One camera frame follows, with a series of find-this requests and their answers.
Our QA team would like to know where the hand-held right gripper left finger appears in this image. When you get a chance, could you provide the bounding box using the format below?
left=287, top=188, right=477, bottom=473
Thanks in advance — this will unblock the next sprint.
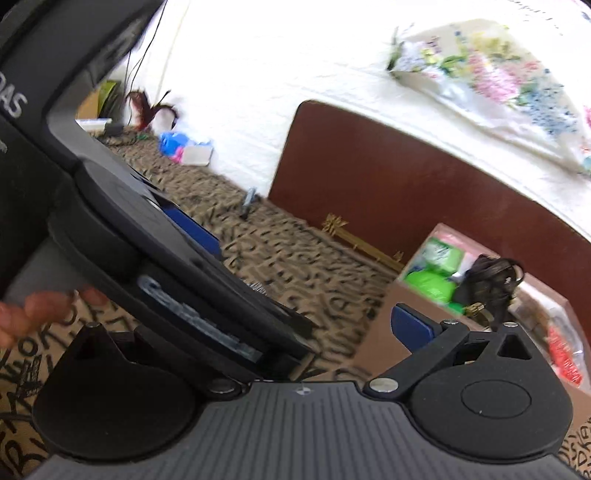
left=70, top=323, right=246, bottom=400

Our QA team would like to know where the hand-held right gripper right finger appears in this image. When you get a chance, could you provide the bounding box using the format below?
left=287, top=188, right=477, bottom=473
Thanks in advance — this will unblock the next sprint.
left=363, top=303, right=534, bottom=400

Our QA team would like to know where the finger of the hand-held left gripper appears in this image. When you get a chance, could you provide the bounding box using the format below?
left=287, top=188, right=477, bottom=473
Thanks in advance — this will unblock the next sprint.
left=185, top=257, right=320, bottom=360
left=154, top=193, right=225, bottom=260

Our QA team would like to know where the brown cardboard box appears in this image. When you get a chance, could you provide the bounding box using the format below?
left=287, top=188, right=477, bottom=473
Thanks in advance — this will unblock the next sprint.
left=353, top=223, right=583, bottom=394

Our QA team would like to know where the clear zip bag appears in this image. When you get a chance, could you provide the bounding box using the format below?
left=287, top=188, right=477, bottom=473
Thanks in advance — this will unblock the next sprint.
left=521, top=285, right=585, bottom=385

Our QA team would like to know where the person's left hand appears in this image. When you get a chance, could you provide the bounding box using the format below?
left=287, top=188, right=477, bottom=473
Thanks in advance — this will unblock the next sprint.
left=0, top=287, right=110, bottom=350

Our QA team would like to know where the blue pen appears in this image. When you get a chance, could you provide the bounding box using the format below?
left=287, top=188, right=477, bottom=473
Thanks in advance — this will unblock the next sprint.
left=239, top=187, right=260, bottom=220

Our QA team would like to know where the brown letter printed blanket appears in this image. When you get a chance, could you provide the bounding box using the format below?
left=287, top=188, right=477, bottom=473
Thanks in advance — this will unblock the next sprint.
left=0, top=128, right=591, bottom=480

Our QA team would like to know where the blue pink tissue pack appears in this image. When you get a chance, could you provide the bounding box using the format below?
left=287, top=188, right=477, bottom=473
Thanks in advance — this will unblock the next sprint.
left=158, top=130, right=214, bottom=166

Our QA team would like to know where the green yellow bag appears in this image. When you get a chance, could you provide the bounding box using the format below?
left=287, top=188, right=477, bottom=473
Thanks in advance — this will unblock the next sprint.
left=76, top=80, right=122, bottom=121

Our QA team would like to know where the dark red feather toy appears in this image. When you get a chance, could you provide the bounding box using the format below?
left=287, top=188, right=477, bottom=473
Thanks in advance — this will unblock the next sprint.
left=126, top=90, right=180, bottom=131

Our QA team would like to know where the brown wooden headboard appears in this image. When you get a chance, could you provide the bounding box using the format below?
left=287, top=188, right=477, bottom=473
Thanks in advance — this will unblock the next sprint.
left=268, top=99, right=591, bottom=289

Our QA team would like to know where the floral plastic bag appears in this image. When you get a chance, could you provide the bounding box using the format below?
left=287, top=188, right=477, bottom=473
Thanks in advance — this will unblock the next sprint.
left=387, top=18, right=591, bottom=176

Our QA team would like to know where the thin black cable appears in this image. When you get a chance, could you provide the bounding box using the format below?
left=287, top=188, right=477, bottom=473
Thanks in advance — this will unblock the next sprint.
left=126, top=0, right=168, bottom=95

